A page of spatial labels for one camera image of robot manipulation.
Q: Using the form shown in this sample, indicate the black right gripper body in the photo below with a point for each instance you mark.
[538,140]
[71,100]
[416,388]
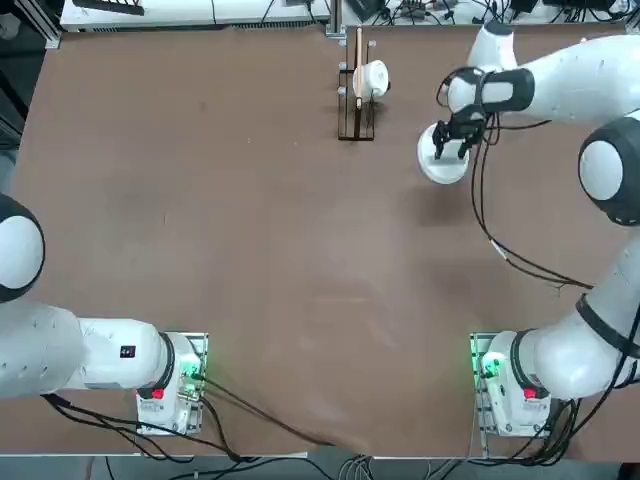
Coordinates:
[467,124]

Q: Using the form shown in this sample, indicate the white plate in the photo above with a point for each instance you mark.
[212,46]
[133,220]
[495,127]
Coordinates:
[427,152]

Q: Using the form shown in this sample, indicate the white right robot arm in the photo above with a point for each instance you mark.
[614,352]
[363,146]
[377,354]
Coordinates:
[575,70]

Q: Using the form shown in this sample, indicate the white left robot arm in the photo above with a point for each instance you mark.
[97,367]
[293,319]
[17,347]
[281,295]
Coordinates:
[50,350]

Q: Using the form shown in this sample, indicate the blue plate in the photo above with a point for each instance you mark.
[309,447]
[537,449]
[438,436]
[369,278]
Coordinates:
[445,180]

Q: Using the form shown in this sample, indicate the white cup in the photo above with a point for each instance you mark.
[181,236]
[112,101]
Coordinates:
[376,77]

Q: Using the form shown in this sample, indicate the wooden rod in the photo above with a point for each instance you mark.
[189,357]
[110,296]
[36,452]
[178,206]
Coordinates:
[358,55]

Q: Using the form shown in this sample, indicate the black power strip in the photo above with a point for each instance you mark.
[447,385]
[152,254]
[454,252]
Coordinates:
[425,6]

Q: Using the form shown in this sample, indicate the black power adapter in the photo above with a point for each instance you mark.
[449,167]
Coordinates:
[524,5]

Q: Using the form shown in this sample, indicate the aluminium post with bracket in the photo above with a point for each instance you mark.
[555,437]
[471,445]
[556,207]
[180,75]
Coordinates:
[336,17]

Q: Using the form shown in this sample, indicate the aluminium frame profile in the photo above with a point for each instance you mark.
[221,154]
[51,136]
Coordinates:
[52,25]

